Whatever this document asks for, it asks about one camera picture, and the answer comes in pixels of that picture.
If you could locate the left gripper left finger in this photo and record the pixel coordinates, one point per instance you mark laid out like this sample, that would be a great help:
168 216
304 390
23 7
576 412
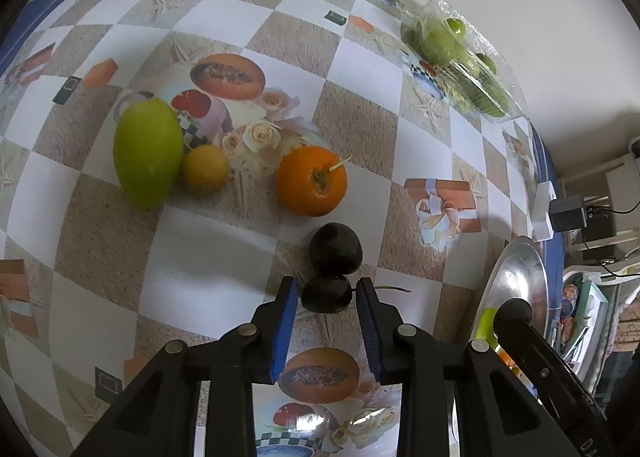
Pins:
157 414

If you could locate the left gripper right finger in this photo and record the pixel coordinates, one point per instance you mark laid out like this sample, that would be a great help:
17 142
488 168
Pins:
445 385

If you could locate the green mango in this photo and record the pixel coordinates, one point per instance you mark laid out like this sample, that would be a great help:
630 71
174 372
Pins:
147 151
485 328

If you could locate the dark plum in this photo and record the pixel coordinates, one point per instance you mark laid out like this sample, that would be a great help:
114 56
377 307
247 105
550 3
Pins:
335 249
330 295

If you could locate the dark plum top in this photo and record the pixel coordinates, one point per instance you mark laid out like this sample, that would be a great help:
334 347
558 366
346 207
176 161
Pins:
335 249

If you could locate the brown longan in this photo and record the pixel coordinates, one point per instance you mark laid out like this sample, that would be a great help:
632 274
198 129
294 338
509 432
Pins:
205 170

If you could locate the orange tangerine with stem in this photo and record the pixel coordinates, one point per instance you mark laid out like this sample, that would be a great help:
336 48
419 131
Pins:
311 181

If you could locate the silver metal plate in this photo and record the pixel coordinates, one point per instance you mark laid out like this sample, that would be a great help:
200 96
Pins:
518 273

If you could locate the white shelf unit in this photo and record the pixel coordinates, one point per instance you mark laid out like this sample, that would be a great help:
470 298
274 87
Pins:
607 249

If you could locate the black charger on white base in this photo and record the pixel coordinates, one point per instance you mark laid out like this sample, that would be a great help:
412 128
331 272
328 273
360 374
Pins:
552 214

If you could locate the patterned tablecloth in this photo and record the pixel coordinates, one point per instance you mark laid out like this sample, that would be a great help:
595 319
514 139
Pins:
434 194

